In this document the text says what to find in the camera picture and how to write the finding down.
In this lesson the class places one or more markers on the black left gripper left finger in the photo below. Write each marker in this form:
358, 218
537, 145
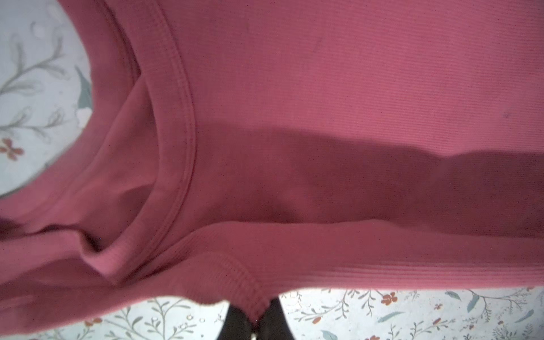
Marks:
236, 326

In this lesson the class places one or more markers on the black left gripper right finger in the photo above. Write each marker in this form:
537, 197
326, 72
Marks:
273, 324

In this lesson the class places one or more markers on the pink tank top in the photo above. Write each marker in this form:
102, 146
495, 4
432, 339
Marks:
238, 150

